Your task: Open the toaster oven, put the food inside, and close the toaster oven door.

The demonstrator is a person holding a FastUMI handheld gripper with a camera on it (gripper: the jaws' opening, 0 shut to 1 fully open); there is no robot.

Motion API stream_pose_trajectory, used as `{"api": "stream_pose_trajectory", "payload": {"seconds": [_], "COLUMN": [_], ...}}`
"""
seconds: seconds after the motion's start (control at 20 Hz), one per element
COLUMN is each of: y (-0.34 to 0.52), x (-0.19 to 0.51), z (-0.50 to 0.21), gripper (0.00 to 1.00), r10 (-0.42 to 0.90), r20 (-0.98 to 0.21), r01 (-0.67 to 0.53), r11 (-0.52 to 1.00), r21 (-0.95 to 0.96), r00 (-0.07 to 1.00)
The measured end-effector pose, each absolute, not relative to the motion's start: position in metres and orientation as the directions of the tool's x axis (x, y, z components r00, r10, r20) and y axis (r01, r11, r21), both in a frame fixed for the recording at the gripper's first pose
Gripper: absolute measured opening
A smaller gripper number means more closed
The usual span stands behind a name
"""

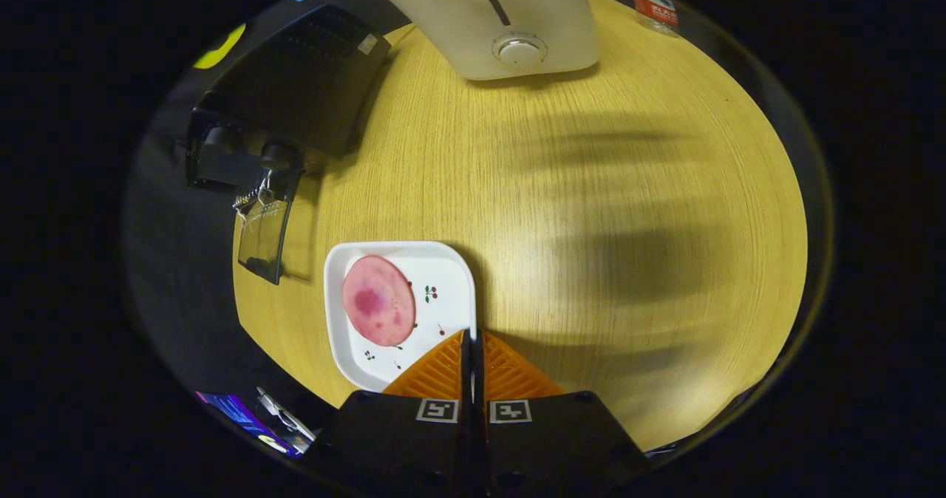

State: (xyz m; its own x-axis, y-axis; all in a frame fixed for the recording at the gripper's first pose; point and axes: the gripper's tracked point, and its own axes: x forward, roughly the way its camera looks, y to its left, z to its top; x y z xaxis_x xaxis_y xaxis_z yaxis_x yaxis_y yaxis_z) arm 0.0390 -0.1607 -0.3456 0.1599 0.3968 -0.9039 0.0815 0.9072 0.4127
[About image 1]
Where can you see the silver metal object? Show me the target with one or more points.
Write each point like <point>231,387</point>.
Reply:
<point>284,415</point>

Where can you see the white bread toaster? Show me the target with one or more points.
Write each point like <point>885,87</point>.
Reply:
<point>532,10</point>

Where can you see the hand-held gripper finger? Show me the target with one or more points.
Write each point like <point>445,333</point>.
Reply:
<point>478,365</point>
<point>466,365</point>

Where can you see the black toaster oven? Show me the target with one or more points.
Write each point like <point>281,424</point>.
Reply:
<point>310,91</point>

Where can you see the colourful lit screen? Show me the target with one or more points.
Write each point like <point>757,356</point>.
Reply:
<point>244,417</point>

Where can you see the pink ham slice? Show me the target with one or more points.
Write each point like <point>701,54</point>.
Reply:
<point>377,302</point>

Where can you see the clear bottle with red label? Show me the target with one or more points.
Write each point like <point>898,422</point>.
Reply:
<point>654,7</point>

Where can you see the white square plate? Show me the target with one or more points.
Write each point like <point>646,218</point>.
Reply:
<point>436,276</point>

